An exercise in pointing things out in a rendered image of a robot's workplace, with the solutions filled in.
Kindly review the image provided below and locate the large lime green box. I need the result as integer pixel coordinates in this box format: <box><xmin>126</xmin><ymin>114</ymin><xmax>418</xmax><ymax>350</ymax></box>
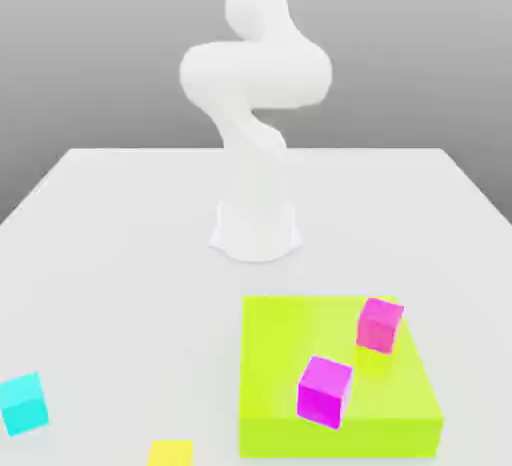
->
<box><xmin>238</xmin><ymin>294</ymin><xmax>445</xmax><ymax>460</ymax></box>

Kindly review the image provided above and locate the small yellow cube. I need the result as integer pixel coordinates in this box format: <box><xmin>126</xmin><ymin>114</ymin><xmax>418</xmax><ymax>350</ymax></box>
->
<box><xmin>146</xmin><ymin>439</ymin><xmax>195</xmax><ymax>466</ymax></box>

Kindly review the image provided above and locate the small pink cube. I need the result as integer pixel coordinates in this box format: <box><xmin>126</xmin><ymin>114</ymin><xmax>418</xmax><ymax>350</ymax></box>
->
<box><xmin>355</xmin><ymin>296</ymin><xmax>405</xmax><ymax>355</ymax></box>

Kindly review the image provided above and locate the small cyan cube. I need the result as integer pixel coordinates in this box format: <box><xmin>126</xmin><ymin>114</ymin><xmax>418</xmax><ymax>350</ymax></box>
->
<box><xmin>0</xmin><ymin>370</ymin><xmax>50</xmax><ymax>438</ymax></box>

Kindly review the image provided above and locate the small magenta cube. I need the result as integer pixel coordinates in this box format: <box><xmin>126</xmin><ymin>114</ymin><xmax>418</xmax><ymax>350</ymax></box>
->
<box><xmin>296</xmin><ymin>354</ymin><xmax>355</xmax><ymax>431</ymax></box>

